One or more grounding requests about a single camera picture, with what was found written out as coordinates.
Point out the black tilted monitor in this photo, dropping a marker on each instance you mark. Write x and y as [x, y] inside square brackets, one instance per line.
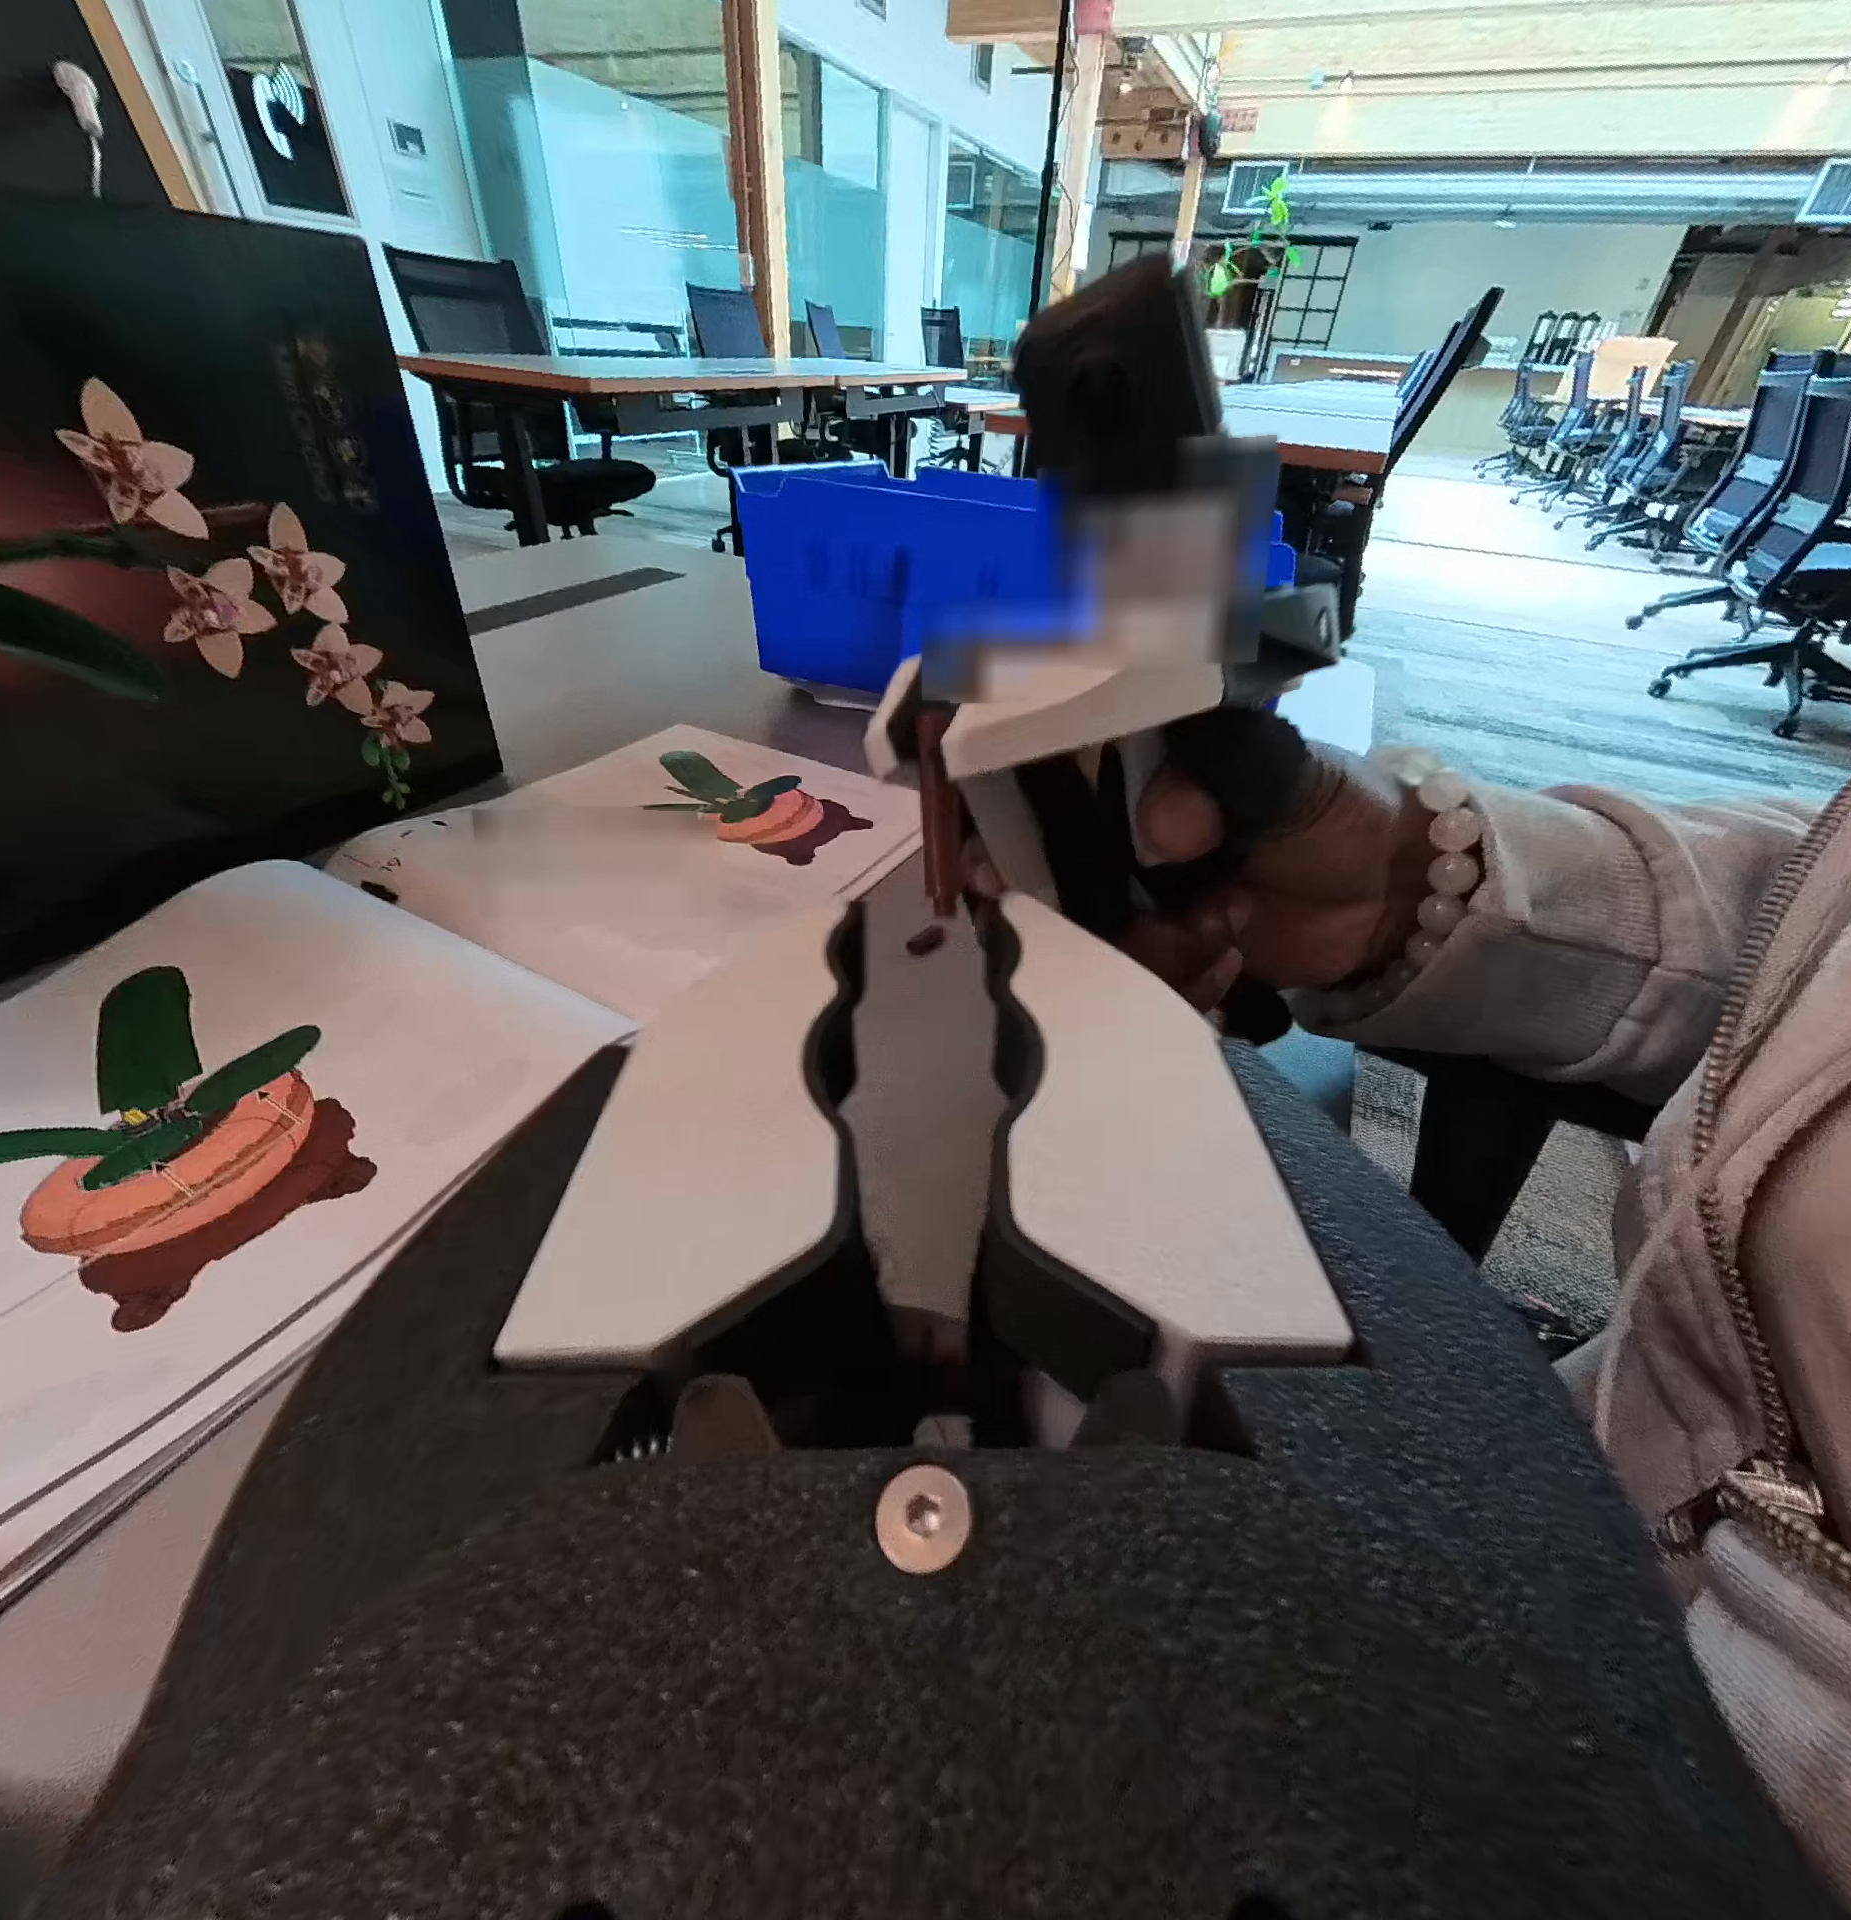
[1442, 376]

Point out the green potted plant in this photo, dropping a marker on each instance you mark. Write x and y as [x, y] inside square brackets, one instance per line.
[1255, 242]

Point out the grey desk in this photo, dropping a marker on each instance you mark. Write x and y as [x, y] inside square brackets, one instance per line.
[610, 675]

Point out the brown brick stem piece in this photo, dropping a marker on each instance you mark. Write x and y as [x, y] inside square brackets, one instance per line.
[940, 809]

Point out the row of black office chairs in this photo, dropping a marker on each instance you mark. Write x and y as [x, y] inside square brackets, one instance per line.
[1765, 495]

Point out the black orchid picture box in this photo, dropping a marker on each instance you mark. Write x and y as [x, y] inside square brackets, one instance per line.
[189, 376]

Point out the light grey zip jacket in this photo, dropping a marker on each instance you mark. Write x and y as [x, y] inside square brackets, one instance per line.
[1781, 1201]

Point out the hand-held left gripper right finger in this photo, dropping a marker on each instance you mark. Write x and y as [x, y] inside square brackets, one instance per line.
[1151, 1172]

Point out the black office chair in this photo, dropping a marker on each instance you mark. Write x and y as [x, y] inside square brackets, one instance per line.
[475, 376]

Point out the long wooden office table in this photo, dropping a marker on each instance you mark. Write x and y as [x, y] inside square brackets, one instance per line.
[639, 376]

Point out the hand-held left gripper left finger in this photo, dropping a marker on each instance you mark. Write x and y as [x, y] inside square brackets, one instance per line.
[715, 1140]

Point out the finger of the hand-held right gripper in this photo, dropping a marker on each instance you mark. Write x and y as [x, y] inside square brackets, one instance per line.
[1015, 740]
[1007, 841]

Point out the large blue plastic bin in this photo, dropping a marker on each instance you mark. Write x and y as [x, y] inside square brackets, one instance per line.
[865, 584]

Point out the open instruction booklet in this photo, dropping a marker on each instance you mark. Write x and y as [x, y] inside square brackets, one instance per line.
[460, 990]

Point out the person's right hand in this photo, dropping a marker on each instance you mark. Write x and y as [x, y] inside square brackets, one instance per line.
[1285, 884]

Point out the black pole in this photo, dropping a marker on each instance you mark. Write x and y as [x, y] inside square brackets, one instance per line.
[1055, 150]

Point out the person's right forearm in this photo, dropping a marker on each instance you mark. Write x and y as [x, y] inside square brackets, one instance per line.
[1615, 930]

